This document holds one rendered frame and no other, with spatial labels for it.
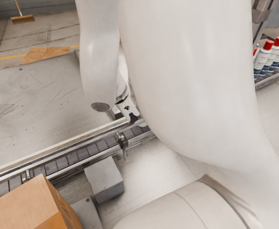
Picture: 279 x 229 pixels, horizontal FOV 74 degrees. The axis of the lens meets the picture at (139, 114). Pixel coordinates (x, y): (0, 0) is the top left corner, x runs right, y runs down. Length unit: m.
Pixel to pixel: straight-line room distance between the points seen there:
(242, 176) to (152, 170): 0.56
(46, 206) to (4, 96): 0.88
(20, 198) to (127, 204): 0.35
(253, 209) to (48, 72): 1.22
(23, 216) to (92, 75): 0.29
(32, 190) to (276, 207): 0.39
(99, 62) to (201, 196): 0.31
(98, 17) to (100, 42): 0.05
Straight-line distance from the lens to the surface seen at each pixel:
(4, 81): 1.34
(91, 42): 0.42
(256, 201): 0.22
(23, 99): 1.15
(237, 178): 0.21
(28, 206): 0.43
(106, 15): 0.40
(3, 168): 0.79
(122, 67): 1.13
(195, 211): 0.21
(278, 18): 0.63
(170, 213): 0.21
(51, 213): 0.41
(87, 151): 0.75
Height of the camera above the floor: 1.49
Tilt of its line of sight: 47 degrees down
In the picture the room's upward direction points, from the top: straight up
